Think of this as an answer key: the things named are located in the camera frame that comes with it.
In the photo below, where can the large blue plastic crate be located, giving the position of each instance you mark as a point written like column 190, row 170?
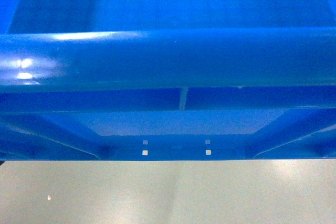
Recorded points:
column 167, row 80

